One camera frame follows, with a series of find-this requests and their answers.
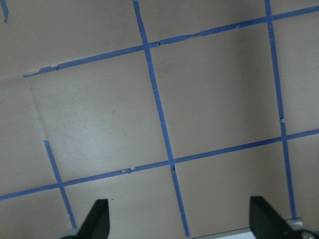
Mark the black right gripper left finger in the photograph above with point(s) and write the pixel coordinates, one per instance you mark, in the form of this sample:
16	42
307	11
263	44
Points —
97	223

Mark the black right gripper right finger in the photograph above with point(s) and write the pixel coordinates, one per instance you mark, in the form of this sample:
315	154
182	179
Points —
265	222

